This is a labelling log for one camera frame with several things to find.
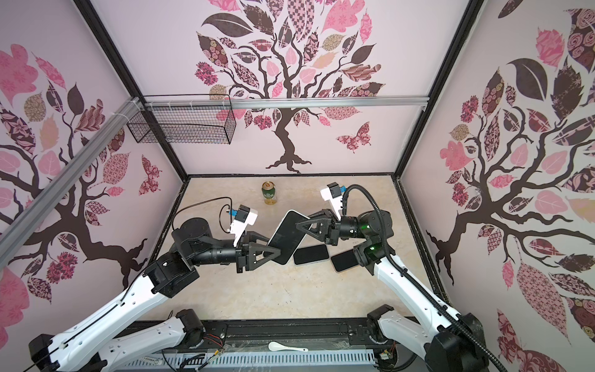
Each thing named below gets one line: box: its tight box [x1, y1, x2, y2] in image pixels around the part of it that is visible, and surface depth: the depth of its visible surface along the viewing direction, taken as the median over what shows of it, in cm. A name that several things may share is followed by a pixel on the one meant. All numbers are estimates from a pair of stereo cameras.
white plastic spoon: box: [268, 341, 310, 352], surface depth 72 cm
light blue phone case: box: [267, 209, 311, 266], surface depth 56 cm
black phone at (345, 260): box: [330, 248, 359, 273], surface depth 92 cm
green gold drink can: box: [261, 180, 278, 206], surface depth 105 cm
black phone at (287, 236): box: [268, 210, 310, 266], surface depth 56 cm
